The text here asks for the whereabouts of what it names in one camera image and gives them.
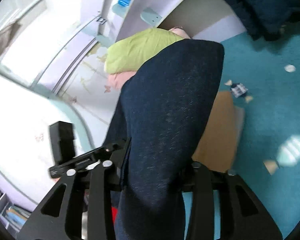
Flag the teal bedspread with candy print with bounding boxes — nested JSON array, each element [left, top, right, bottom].
[[184, 23, 300, 239]]

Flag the white shelf with books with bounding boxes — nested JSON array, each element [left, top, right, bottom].
[[0, 189, 32, 239]]

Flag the folded khaki trousers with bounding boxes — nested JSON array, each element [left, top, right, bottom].
[[192, 91, 245, 173]]

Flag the blue bottle cap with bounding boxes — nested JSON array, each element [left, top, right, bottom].
[[117, 0, 131, 7]]

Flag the light blue wall bracket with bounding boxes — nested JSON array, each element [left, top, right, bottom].
[[140, 8, 162, 28]]

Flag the red cloth item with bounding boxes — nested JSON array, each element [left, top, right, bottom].
[[111, 206, 118, 223]]

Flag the dark denim jeans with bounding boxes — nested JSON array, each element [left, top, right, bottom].
[[105, 40, 224, 239]]

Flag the green pillow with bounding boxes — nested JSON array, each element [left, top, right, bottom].
[[103, 28, 186, 75]]

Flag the navy quilted jacket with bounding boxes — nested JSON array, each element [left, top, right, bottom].
[[224, 0, 300, 41]]

